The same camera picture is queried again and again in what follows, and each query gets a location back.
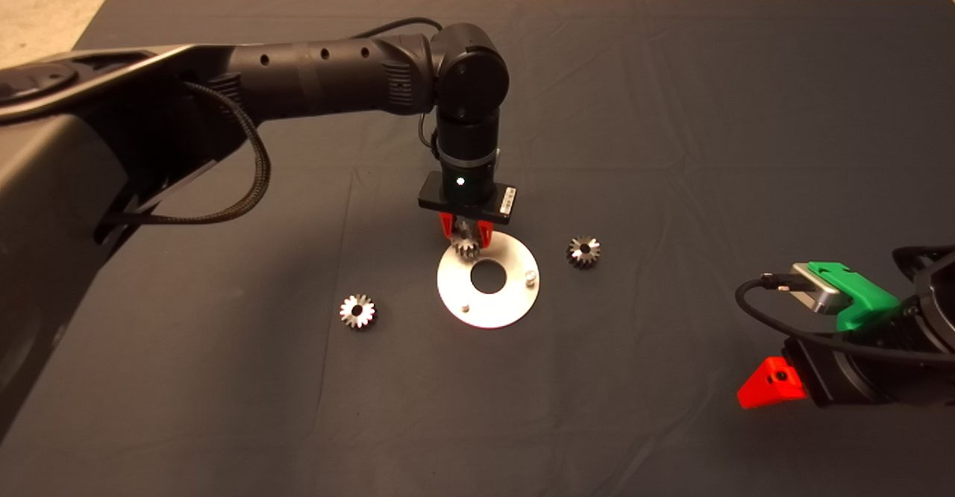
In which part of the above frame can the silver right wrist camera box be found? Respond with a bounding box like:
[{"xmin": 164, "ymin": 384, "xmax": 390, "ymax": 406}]
[{"xmin": 791, "ymin": 263, "xmax": 851, "ymax": 314}]

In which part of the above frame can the small steel planetary gear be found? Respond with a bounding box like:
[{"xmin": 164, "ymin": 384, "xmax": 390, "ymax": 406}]
[
  {"xmin": 566, "ymin": 237, "xmax": 602, "ymax": 269},
  {"xmin": 450, "ymin": 217, "xmax": 482, "ymax": 260},
  {"xmin": 339, "ymin": 293, "xmax": 378, "ymax": 330}
]

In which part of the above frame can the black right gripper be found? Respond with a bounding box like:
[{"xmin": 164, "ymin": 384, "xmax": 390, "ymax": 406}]
[{"xmin": 737, "ymin": 335, "xmax": 859, "ymax": 410}]

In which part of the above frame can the black braided cable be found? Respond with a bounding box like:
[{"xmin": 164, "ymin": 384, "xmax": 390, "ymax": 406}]
[{"xmin": 97, "ymin": 83, "xmax": 271, "ymax": 225}]

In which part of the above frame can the dark grey table cloth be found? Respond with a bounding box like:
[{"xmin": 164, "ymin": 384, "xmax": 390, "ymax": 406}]
[{"xmin": 0, "ymin": 0, "xmax": 955, "ymax": 497}]

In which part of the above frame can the round metal carrier plate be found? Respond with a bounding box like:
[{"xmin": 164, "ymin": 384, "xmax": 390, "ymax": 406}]
[{"xmin": 436, "ymin": 230, "xmax": 541, "ymax": 329}]

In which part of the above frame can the green right camera mount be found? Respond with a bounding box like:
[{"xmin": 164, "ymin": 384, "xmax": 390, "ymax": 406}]
[{"xmin": 808, "ymin": 260, "xmax": 902, "ymax": 332}]

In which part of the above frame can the thin black left camera cable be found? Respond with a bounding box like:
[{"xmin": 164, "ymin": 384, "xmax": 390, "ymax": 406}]
[{"xmin": 351, "ymin": 17, "xmax": 445, "ymax": 162}]

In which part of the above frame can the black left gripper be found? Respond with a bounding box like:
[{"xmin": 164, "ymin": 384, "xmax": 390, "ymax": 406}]
[{"xmin": 418, "ymin": 165, "xmax": 518, "ymax": 249}]

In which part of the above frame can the thin black right camera cable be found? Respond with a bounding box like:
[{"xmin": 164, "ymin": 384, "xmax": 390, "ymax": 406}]
[{"xmin": 735, "ymin": 273, "xmax": 955, "ymax": 367}]

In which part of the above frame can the thin black camera cable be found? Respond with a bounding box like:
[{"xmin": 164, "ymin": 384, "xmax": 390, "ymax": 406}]
[
  {"xmin": 735, "ymin": 273, "xmax": 955, "ymax": 367},
  {"xmin": 351, "ymin": 17, "xmax": 445, "ymax": 162}
]

